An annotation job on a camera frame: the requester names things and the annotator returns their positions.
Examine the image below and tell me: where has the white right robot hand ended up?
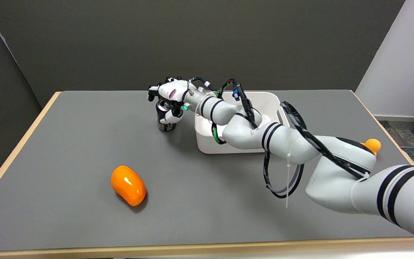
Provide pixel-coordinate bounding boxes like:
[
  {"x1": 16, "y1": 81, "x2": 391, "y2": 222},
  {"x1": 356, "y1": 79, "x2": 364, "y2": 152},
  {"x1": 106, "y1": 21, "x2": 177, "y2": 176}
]
[{"x1": 148, "y1": 76, "x2": 197, "y2": 124}]

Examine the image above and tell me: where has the black Watson's drink can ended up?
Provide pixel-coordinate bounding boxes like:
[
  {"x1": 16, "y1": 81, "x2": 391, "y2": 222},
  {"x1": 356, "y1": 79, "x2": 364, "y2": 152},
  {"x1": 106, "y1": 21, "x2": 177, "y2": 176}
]
[{"x1": 156, "y1": 100, "x2": 177, "y2": 132}]

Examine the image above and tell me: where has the glossy orange mango toy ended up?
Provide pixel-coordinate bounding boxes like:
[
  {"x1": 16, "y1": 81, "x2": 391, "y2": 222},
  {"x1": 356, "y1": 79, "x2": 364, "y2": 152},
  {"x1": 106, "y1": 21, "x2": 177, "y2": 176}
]
[{"x1": 111, "y1": 165, "x2": 146, "y2": 207}]

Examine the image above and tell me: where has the white plastic bin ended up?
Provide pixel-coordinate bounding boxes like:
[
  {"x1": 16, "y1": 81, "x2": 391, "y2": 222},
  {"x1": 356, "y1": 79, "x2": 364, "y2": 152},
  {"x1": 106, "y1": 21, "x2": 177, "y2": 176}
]
[{"x1": 194, "y1": 92, "x2": 290, "y2": 154}]

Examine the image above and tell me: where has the small orange toy fruit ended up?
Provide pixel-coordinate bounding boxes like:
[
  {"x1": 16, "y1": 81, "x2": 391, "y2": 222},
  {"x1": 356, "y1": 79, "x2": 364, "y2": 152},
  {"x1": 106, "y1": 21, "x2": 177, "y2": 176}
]
[{"x1": 361, "y1": 138, "x2": 382, "y2": 156}]

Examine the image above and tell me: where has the green black wire bundle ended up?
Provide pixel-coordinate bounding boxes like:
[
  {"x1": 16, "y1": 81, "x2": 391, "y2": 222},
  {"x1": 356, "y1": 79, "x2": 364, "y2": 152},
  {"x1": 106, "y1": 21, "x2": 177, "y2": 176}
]
[{"x1": 190, "y1": 77, "x2": 258, "y2": 145}]

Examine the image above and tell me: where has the black braided cable loop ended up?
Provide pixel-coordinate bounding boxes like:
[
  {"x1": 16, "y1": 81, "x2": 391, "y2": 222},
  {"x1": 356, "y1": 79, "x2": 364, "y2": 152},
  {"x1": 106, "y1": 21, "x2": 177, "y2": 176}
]
[{"x1": 263, "y1": 101, "x2": 371, "y2": 199}]

